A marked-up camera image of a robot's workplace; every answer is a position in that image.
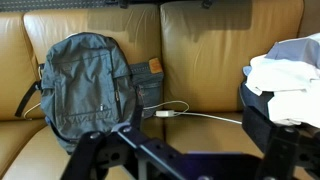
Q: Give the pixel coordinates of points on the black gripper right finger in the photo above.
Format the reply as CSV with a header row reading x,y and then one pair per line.
x,y
258,126

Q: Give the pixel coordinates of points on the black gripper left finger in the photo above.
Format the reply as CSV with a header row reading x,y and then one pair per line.
x,y
136,116

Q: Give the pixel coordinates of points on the grey blue backpack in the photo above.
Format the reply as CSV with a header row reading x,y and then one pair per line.
x,y
83,90

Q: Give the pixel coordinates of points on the tan leather sofa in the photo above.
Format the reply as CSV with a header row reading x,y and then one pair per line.
x,y
206,60

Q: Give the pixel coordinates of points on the dark navy garment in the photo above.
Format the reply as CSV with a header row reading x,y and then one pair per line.
x,y
256,100

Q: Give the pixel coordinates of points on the white power adapter brick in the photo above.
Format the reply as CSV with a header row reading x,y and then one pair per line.
x,y
164,113

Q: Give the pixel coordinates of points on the folded blue jeans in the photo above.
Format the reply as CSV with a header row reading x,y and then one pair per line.
x,y
150,86

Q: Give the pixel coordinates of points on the white crumpled shirt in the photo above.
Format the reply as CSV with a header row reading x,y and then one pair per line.
x,y
283,80

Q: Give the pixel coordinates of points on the light blue shirt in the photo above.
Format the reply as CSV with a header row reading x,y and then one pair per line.
x,y
296,50

